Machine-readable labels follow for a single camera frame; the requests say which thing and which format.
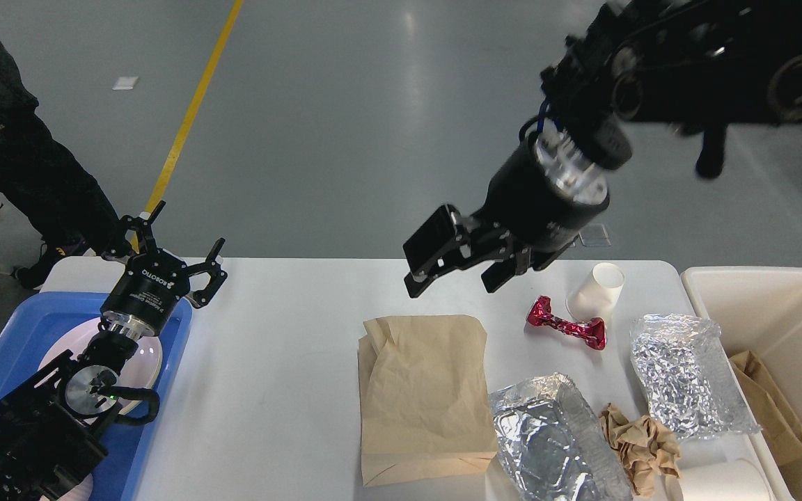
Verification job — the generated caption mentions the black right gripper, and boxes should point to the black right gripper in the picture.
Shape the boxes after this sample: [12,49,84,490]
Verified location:
[403,132,611,299]

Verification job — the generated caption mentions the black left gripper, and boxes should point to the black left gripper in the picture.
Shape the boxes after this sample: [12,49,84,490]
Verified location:
[100,200,227,338]

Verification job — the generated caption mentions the brown paper bag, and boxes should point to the brown paper bag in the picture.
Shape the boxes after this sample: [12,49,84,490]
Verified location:
[359,315,497,488]

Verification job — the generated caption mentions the foil sheet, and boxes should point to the foil sheet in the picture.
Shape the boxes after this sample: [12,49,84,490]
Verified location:
[630,313,762,440]

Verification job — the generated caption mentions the brown paper ball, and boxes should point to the brown paper ball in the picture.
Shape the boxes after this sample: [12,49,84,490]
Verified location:
[599,403,681,499]

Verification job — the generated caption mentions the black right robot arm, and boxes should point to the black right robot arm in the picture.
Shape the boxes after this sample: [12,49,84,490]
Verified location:
[403,1,802,298]

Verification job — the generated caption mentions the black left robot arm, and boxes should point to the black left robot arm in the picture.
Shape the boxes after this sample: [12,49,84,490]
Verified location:
[0,202,227,500]

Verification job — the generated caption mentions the floor socket plates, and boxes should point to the floor socket plates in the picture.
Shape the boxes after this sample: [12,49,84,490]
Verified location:
[577,224,612,248]

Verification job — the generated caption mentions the white paper cup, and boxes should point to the white paper cup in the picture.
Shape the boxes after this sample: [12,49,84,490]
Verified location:
[566,262,626,321]

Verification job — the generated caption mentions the red foil wrapper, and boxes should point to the red foil wrapper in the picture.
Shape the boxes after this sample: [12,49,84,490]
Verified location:
[526,296,607,350]

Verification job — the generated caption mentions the blue plastic tray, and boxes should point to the blue plastic tray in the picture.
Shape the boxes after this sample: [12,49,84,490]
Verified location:
[0,292,159,500]

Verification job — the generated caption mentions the white floor label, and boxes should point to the white floor label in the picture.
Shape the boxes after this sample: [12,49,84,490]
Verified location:
[111,76,139,91]

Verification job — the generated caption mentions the person in black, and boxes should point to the person in black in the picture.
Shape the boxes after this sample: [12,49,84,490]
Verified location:
[0,41,120,289]

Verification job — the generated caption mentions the beige waste bin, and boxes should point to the beige waste bin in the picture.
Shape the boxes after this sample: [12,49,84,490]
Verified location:
[682,267,802,500]

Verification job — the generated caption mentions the brown paper in bin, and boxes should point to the brown paper in bin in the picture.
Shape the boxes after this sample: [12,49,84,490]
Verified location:
[729,350,802,466]

